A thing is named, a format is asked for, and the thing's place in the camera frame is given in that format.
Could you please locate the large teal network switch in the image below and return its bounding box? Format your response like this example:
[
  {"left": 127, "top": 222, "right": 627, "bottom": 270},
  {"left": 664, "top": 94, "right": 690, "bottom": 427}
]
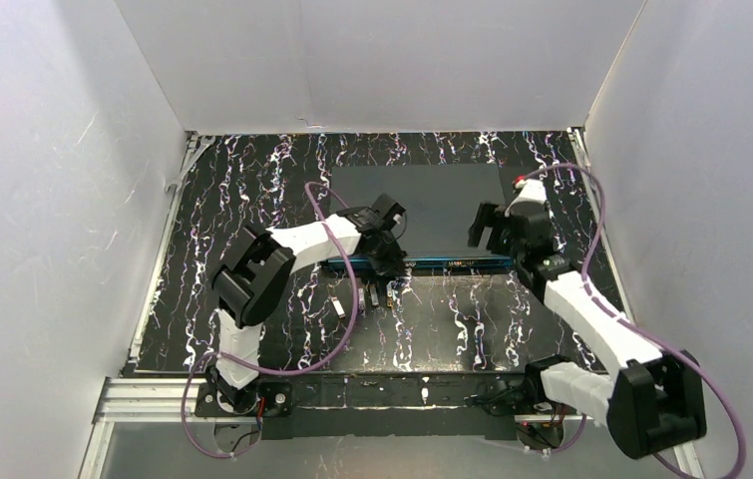
[{"left": 330, "top": 164, "right": 527, "bottom": 275}]

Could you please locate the small silver plug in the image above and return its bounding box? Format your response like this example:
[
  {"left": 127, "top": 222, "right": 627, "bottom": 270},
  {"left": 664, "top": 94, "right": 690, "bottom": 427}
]
[
  {"left": 357, "top": 287, "right": 367, "bottom": 311},
  {"left": 386, "top": 281, "right": 396, "bottom": 309},
  {"left": 330, "top": 296, "right": 346, "bottom": 319}
]

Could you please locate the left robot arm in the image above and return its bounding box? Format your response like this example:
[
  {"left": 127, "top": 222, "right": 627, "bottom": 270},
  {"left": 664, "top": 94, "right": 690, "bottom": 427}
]
[{"left": 203, "top": 195, "right": 406, "bottom": 413}]

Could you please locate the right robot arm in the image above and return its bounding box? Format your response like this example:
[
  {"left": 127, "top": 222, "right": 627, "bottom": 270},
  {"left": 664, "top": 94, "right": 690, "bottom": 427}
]
[{"left": 468, "top": 201, "right": 707, "bottom": 459}]

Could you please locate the metal wrench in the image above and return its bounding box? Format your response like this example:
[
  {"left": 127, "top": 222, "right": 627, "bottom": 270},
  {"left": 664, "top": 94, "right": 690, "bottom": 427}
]
[{"left": 165, "top": 136, "right": 215, "bottom": 192}]

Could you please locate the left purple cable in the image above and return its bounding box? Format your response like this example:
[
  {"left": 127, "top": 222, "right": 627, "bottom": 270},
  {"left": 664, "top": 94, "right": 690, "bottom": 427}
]
[{"left": 181, "top": 182, "right": 361, "bottom": 461}]

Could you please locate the purple cable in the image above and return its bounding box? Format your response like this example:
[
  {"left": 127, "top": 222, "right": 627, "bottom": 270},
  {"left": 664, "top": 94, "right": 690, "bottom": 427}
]
[
  {"left": 513, "top": 162, "right": 747, "bottom": 479},
  {"left": 181, "top": 182, "right": 361, "bottom": 461}
]

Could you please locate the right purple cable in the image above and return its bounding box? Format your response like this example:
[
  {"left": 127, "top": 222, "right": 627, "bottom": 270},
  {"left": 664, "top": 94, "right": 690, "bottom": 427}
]
[{"left": 513, "top": 162, "right": 747, "bottom": 479}]

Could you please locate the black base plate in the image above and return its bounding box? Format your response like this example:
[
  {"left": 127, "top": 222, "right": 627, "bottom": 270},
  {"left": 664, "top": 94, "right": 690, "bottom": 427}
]
[{"left": 193, "top": 371, "right": 588, "bottom": 442}]

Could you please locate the aluminium front rail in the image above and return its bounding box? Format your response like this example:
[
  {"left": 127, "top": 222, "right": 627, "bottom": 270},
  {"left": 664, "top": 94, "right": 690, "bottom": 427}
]
[{"left": 95, "top": 372, "right": 541, "bottom": 422}]

